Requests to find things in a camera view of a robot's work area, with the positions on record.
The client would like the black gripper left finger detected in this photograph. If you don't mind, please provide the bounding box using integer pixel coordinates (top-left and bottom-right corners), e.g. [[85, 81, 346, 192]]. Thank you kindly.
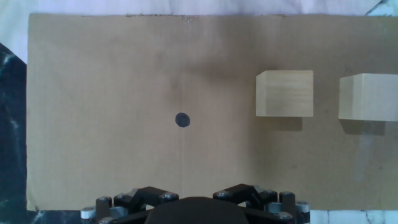
[[80, 185, 180, 224]]

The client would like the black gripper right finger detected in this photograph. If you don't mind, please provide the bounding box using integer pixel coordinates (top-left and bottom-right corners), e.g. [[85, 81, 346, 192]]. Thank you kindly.
[[213, 183, 311, 224]]

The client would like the light wooden cube block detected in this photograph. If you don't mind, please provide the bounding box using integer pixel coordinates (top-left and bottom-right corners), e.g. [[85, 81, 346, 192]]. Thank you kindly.
[[338, 73, 398, 122], [256, 70, 314, 118]]

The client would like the black round dot mark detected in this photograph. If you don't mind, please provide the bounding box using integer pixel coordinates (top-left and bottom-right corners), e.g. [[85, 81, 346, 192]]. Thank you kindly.
[[175, 112, 191, 128]]

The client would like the brown cardboard sheet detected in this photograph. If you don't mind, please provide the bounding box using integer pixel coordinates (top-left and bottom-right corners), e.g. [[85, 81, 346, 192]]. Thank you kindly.
[[26, 12, 398, 212]]

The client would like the marble pattern cloth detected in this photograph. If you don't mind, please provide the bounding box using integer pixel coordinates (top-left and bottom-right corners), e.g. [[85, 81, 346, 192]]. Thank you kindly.
[[0, 0, 398, 224]]

